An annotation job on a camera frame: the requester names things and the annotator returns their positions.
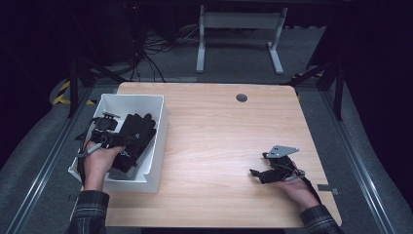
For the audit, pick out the grey tape piece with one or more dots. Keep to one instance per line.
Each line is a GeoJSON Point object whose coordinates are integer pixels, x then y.
{"type": "Point", "coordinates": [328, 188]}

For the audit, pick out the person's left hand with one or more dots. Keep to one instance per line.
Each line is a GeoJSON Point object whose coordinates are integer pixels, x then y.
{"type": "Point", "coordinates": [99, 165]}

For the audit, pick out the aluminium rail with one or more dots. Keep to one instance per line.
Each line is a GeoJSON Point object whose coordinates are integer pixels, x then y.
{"type": "Point", "coordinates": [354, 162]}
{"type": "Point", "coordinates": [45, 169]}

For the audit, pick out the person's right hand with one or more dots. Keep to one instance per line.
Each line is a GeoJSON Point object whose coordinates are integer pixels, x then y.
{"type": "Point", "coordinates": [297, 191]}

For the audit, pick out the white metal desk frame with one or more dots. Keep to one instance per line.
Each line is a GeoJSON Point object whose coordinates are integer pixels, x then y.
{"type": "Point", "coordinates": [240, 21]}

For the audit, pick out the round grey table grommet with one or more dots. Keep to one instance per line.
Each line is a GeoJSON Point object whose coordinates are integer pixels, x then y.
{"type": "Point", "coordinates": [241, 97]}

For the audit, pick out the yellow black hazard tape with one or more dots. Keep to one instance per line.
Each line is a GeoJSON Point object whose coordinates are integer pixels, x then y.
{"type": "Point", "coordinates": [61, 96]}

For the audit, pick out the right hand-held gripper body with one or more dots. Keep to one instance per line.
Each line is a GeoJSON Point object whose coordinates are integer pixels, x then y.
{"type": "Point", "coordinates": [281, 169]}

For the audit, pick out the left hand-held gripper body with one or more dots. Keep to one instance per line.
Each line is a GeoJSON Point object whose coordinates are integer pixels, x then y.
{"type": "Point", "coordinates": [107, 133]}

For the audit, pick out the white box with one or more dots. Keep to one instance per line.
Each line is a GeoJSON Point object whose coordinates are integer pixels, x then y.
{"type": "Point", "coordinates": [130, 101]}

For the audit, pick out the black metal stand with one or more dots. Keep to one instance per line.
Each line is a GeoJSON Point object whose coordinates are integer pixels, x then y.
{"type": "Point", "coordinates": [74, 84]}
{"type": "Point", "coordinates": [339, 91]}

